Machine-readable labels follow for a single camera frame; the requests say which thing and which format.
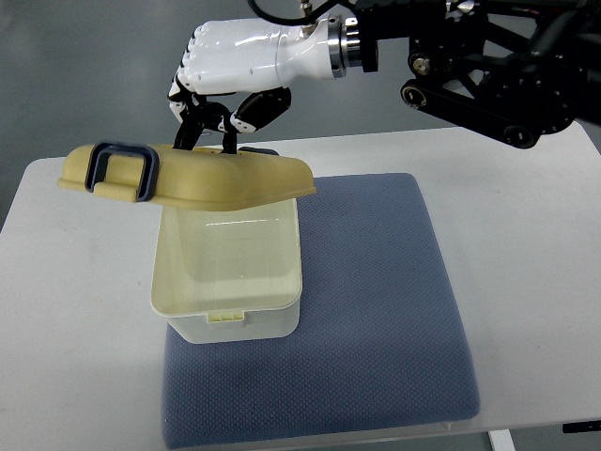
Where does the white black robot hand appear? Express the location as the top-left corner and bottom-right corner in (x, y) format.
(168, 16), (358, 153)

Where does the yellow box lid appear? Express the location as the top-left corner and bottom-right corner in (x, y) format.
(57, 142), (316, 211)

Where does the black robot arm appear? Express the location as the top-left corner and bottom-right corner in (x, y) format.
(326, 1), (600, 148)

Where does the white storage box base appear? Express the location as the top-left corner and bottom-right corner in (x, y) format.
(150, 198), (302, 344)

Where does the blue grey cushion mat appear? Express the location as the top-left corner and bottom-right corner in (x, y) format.
(162, 173), (480, 449)

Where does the white table leg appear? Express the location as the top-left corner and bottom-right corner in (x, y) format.
(487, 429), (516, 451)

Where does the black bracket under table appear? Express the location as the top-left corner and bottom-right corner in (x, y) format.
(562, 420), (601, 434)

